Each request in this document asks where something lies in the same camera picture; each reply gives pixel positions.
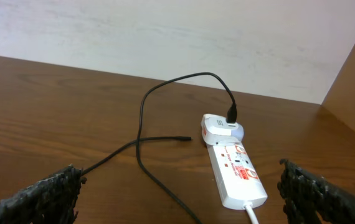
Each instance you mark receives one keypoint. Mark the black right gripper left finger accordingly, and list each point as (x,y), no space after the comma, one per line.
(50,200)

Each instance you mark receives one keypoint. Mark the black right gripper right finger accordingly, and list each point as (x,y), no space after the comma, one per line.
(312,199)

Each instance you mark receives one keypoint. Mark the white power strip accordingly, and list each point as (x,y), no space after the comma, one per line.
(237,181)

